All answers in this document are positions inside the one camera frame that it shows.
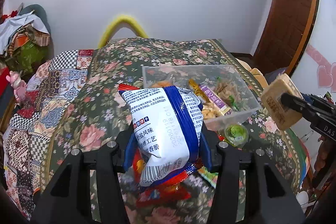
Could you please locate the patchwork quilt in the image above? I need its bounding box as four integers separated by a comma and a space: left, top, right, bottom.
0, 49, 95, 222

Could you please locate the green jelly cup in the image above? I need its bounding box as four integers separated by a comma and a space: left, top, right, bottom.
224, 123, 249, 147

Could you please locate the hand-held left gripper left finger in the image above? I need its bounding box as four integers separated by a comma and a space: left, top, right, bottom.
30, 127, 139, 224

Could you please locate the clear bag of brown pastries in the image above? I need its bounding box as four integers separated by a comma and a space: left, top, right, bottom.
209, 79, 245, 107

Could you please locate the pink toy figure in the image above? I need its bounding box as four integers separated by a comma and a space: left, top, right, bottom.
6, 71, 28, 103

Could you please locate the colourful striped cloth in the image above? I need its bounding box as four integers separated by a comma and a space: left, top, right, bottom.
298, 141, 311, 189

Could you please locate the brown wooden door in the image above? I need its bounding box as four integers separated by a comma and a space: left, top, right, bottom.
253, 0, 321, 75

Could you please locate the orange crispy snack packet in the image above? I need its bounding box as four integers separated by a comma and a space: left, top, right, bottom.
151, 79, 174, 88

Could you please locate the yellow snack packet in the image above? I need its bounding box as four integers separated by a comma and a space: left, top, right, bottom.
188, 79, 208, 104

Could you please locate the long wafer packet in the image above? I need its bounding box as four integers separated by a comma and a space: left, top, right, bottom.
199, 84, 233, 120

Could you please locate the pile of clothes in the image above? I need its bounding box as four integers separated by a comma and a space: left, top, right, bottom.
0, 10, 51, 57

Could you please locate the green cloth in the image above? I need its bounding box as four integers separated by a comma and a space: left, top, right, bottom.
6, 41, 46, 75

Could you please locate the clear plastic container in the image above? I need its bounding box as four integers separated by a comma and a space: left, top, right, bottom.
141, 64, 261, 132

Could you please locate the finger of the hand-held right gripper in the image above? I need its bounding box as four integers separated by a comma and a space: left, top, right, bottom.
280, 93, 313, 116

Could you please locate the beige biscuit packet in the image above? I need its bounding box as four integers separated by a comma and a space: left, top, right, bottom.
260, 73, 304, 131

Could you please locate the red snack packet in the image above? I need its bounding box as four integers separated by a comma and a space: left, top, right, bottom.
132, 152, 193, 208

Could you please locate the yellow blanket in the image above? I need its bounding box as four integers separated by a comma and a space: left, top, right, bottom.
236, 58, 266, 88

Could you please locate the small green packet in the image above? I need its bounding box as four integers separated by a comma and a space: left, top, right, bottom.
227, 95, 240, 111

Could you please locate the blue white snack bag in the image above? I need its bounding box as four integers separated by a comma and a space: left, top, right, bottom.
118, 84, 204, 189

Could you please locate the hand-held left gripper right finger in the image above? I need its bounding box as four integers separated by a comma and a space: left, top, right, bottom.
198, 126, 306, 224

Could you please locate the yellow foam tube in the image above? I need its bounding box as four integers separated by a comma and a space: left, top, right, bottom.
97, 14, 149, 48

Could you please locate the white heart-print wardrobe door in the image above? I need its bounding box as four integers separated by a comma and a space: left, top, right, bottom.
288, 0, 336, 105

